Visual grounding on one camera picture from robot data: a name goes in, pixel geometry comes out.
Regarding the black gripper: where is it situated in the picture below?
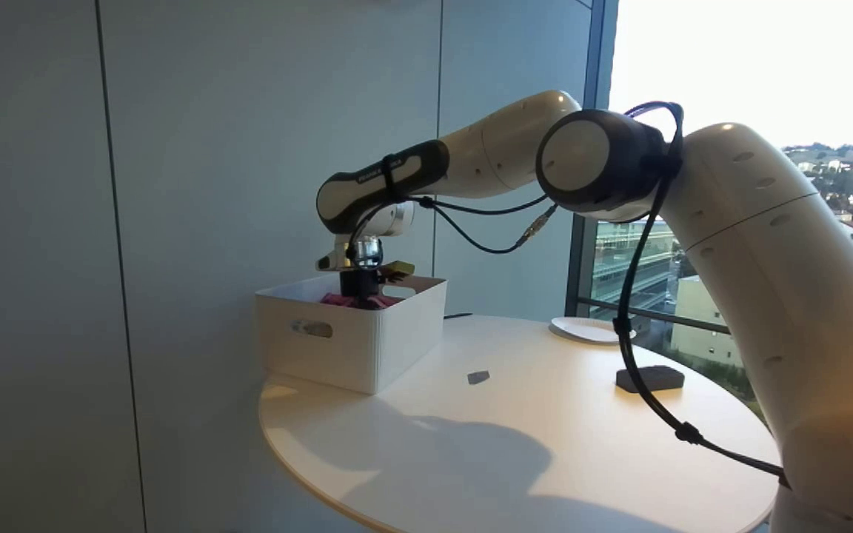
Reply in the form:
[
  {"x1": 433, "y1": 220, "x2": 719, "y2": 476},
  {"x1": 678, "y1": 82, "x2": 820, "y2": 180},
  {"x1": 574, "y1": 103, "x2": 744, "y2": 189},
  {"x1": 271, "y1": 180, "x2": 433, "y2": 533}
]
[{"x1": 331, "y1": 235, "x2": 392, "y2": 300}]

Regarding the white plastic basket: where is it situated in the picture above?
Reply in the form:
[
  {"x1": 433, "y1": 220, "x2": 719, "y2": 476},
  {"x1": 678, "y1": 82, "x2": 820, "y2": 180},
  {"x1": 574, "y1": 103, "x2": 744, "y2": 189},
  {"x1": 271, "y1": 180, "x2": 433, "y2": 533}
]
[{"x1": 256, "y1": 272, "x2": 451, "y2": 398}]

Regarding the pink cloth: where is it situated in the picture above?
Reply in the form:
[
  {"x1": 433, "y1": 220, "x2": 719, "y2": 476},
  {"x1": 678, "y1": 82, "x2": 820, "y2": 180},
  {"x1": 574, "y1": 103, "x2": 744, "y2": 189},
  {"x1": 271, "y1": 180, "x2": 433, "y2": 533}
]
[{"x1": 319, "y1": 288, "x2": 407, "y2": 310}]

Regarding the white plate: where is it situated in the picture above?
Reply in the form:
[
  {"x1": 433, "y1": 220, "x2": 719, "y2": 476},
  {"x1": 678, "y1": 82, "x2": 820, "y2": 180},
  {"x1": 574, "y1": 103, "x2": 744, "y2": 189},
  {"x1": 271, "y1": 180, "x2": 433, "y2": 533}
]
[{"x1": 547, "y1": 313, "x2": 629, "y2": 347}]

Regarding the dark window railing bar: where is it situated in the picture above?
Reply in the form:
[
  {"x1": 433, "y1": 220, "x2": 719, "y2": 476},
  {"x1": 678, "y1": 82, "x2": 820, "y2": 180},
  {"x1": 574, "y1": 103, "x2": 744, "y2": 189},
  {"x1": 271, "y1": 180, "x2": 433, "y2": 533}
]
[{"x1": 574, "y1": 294, "x2": 688, "y2": 328}]

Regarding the glass office building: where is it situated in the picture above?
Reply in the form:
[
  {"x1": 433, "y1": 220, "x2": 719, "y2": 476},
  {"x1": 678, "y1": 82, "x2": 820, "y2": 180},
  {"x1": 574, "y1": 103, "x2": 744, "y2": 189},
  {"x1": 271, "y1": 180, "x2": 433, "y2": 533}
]
[{"x1": 590, "y1": 220, "x2": 685, "y2": 319}]

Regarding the black sponge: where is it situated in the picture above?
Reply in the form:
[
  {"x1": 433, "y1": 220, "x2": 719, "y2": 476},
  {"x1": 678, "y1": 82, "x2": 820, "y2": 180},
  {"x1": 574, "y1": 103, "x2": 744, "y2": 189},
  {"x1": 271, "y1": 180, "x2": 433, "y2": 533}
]
[{"x1": 613, "y1": 365, "x2": 688, "y2": 398}]

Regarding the pale low building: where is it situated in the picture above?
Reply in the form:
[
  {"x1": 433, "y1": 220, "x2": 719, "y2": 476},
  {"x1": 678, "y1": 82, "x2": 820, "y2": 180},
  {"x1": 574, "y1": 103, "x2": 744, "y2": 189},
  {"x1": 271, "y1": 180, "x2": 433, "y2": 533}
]
[{"x1": 669, "y1": 275, "x2": 747, "y2": 371}]

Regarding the thin black cable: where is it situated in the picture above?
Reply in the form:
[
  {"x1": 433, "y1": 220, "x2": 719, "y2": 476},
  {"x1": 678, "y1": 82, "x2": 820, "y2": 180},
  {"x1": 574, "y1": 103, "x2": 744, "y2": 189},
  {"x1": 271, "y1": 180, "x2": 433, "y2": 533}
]
[{"x1": 410, "y1": 189, "x2": 562, "y2": 258}]

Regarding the thick black cable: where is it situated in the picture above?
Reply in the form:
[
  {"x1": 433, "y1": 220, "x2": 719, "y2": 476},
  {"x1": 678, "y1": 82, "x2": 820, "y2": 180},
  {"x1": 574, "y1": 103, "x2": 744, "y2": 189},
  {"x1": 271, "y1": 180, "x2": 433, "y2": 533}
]
[{"x1": 610, "y1": 97, "x2": 790, "y2": 488}]

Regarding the grey window frame post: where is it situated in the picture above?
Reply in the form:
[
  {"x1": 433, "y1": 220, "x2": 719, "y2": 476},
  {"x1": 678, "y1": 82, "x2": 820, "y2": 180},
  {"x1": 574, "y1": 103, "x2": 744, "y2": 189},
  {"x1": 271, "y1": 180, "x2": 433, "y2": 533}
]
[{"x1": 562, "y1": 0, "x2": 621, "y2": 319}]

